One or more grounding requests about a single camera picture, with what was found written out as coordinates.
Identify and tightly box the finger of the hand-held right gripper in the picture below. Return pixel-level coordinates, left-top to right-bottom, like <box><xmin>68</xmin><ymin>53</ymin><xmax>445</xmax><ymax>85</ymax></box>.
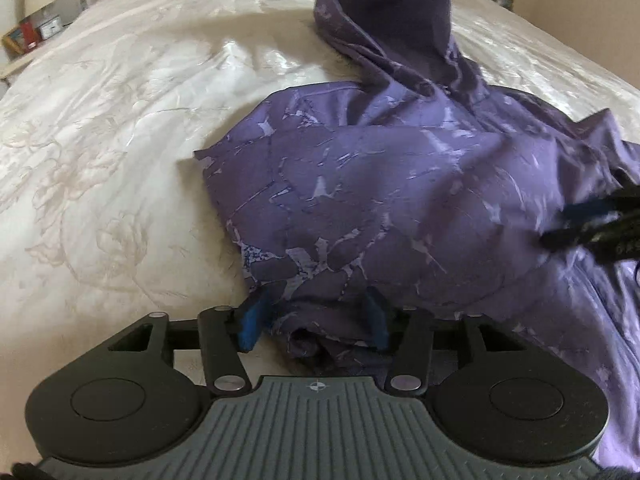
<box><xmin>560</xmin><ymin>199</ymin><xmax>626</xmax><ymax>227</ymax></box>
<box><xmin>541</xmin><ymin>225</ymin><xmax>617</xmax><ymax>257</ymax></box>

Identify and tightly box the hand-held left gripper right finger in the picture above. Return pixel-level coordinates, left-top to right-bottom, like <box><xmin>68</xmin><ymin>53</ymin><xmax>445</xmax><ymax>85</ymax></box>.
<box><xmin>366</xmin><ymin>287</ymin><xmax>531</xmax><ymax>397</ymax></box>

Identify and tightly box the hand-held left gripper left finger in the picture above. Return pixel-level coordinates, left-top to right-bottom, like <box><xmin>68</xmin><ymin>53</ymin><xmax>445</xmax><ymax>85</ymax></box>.
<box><xmin>106</xmin><ymin>291</ymin><xmax>274</xmax><ymax>397</ymax></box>

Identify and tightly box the purple patterned hoodie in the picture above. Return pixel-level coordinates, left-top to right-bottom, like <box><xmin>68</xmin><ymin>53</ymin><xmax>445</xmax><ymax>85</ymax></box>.
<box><xmin>194</xmin><ymin>0</ymin><xmax>640</xmax><ymax>471</ymax></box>

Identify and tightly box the cream floral bedspread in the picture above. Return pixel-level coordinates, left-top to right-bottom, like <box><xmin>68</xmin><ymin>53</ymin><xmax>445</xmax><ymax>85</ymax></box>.
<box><xmin>0</xmin><ymin>0</ymin><xmax>640</xmax><ymax>466</ymax></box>

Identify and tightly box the white bedside table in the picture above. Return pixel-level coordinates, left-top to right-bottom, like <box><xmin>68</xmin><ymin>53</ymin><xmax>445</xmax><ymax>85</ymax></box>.
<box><xmin>0</xmin><ymin>54</ymin><xmax>37</xmax><ymax>87</ymax></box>

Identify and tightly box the red book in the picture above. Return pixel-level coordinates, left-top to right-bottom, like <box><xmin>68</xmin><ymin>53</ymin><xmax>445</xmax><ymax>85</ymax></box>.
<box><xmin>20</xmin><ymin>16</ymin><xmax>42</xmax><ymax>49</ymax></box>

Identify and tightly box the left bedside table with items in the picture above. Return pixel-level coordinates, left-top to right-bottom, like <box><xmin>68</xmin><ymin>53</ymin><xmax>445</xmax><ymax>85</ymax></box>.
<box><xmin>2</xmin><ymin>22</ymin><xmax>31</xmax><ymax>56</ymax></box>

